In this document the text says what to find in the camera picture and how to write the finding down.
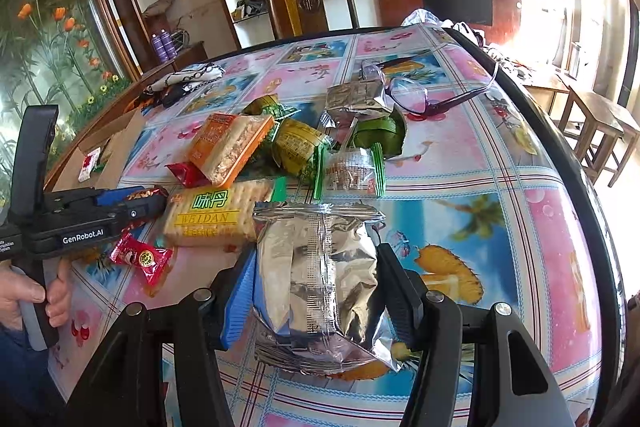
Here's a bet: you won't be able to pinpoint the brown paper bag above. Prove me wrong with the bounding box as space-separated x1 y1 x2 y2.
142 0 179 20

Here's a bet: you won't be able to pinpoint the clear snack packet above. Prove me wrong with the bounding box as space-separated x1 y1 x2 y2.
251 201 401 375

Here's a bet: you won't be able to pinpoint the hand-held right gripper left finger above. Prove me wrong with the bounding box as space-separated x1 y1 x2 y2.
67 247 258 427

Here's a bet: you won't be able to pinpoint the person's leg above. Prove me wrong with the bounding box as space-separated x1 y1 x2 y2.
0 324 71 427

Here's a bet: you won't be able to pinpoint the black white cloth bundle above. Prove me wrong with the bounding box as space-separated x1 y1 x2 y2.
232 0 268 18

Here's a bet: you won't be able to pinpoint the clear empty plastic bags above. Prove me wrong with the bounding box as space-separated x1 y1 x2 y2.
360 57 501 118

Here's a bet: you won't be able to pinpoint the green leaf-wrapped snack packet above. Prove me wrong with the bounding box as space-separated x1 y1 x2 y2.
350 109 407 158

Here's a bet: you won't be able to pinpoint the white plastic bag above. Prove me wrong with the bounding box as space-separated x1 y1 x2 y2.
402 8 483 48

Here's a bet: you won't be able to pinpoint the black white orange scarf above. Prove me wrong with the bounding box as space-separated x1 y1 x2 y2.
141 63 226 108

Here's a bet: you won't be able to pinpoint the red candy packet round mark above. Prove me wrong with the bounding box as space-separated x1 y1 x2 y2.
109 232 173 298

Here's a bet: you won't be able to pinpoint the small dark red packet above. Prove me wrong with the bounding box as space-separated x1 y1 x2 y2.
165 162 211 188

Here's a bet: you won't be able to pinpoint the shiny red snack packet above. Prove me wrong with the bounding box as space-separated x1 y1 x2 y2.
112 186 168 208

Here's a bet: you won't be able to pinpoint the small silver foil packet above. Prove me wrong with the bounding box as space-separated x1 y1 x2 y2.
320 77 396 128

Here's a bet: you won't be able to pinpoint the orange cracker packet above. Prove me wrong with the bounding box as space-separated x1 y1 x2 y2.
187 113 275 188

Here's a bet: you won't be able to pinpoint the clear egg packet green edges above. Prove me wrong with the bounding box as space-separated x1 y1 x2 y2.
325 144 386 196

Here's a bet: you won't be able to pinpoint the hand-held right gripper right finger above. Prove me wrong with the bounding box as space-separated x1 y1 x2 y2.
375 243 576 427

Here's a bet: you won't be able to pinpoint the red white candy packet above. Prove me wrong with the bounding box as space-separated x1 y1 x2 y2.
77 147 102 182

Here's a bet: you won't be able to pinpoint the floral wall mural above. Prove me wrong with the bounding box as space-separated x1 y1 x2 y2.
0 0 133 188

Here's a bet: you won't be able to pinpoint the floral printed tablecloth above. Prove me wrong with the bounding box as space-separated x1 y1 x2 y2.
50 24 608 427

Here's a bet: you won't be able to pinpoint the wooden stool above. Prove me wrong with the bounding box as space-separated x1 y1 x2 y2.
557 84 640 188

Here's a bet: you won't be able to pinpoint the yellow-green snack packet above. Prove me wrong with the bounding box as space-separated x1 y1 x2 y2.
242 94 301 122
270 119 333 200

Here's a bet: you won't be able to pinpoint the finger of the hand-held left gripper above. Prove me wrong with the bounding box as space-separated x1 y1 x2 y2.
65 186 146 208
97 197 168 230

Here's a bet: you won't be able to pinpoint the cardboard box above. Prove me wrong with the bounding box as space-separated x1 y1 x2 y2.
50 107 151 192

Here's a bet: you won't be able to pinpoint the yellow cracker packet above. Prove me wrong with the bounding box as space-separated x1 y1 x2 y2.
162 177 288 249

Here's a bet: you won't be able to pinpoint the person's left hand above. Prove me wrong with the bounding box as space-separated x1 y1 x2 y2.
0 266 73 329

